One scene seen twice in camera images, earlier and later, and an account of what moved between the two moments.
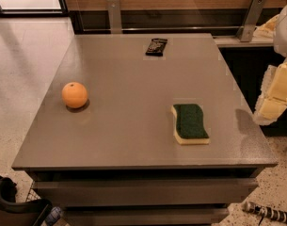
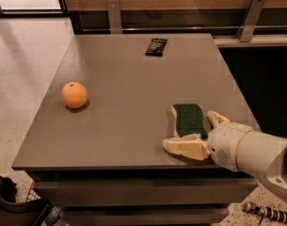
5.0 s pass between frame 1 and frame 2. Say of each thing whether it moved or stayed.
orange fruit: stayed
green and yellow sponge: stayed
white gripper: moved
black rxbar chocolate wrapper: stayed
